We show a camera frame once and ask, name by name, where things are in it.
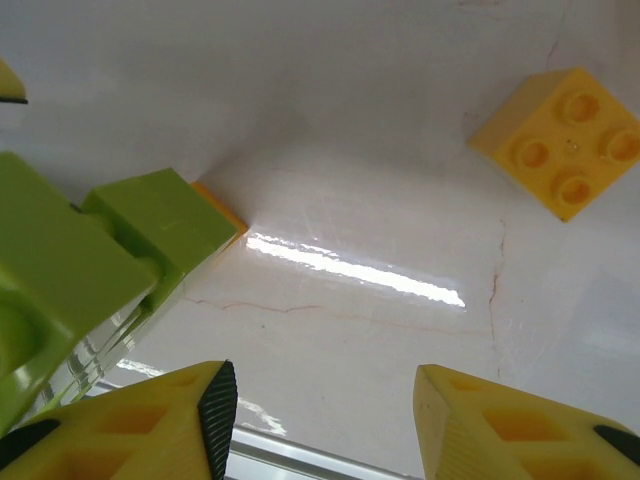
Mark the yellow-orange square lego brick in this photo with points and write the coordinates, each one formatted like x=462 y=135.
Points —
x=221 y=210
x=560 y=140

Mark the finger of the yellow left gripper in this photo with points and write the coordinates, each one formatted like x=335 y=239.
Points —
x=9 y=87

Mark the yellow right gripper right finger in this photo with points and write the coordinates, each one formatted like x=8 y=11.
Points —
x=525 y=440

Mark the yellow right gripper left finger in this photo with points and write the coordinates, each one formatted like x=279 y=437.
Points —
x=125 y=440

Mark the lime green long lego brick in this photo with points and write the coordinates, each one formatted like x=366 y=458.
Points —
x=60 y=250
x=165 y=225

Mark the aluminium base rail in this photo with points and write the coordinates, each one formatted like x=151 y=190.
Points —
x=310 y=460

